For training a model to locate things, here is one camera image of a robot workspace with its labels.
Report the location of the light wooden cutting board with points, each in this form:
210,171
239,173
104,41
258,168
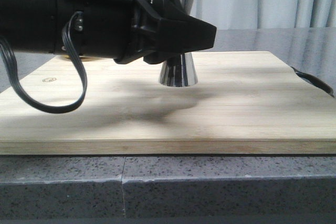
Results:
244,103

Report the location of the steel double jigger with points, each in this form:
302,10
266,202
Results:
179,71

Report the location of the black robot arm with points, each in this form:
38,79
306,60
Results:
28,25

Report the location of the yellow lemon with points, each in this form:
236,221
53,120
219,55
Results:
82,58

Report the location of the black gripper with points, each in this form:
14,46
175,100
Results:
126,30

